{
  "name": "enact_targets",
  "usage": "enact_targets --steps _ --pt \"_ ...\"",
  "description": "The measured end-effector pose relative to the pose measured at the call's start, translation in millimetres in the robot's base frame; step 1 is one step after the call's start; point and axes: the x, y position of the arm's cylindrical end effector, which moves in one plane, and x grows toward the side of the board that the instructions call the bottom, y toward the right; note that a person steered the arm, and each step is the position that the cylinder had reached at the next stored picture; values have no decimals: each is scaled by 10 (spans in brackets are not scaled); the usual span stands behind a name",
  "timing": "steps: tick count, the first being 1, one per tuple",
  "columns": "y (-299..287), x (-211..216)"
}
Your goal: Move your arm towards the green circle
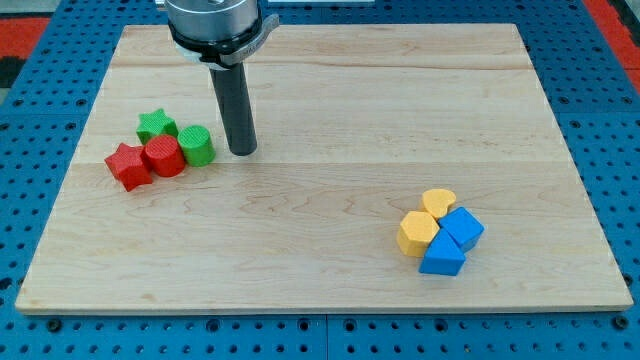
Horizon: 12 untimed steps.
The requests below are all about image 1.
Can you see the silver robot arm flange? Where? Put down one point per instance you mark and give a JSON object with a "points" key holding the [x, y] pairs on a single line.
{"points": [[219, 34]]}

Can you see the light wooden board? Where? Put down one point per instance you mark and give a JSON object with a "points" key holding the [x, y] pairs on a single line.
{"points": [[354, 123]]}

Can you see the yellow hexagon block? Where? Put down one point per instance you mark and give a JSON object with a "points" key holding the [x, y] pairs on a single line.
{"points": [[416, 232]]}

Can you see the yellow heart block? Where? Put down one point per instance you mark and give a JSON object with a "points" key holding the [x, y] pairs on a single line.
{"points": [[437, 202]]}

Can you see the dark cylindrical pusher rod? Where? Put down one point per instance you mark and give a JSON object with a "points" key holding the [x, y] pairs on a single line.
{"points": [[234, 105]]}

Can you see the green cylinder block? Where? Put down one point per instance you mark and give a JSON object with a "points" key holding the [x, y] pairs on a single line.
{"points": [[196, 144]]}

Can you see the blue triangle block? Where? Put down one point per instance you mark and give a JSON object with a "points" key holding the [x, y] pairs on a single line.
{"points": [[443, 256]]}

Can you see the blue cube block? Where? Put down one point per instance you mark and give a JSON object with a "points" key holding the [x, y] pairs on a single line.
{"points": [[463, 227]]}

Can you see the red cylinder block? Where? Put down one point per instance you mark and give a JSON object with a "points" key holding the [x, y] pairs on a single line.
{"points": [[165, 155]]}

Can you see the green star block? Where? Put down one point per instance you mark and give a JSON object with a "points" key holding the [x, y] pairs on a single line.
{"points": [[154, 124]]}

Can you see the red star block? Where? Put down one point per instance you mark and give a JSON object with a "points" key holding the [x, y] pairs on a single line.
{"points": [[129, 165]]}

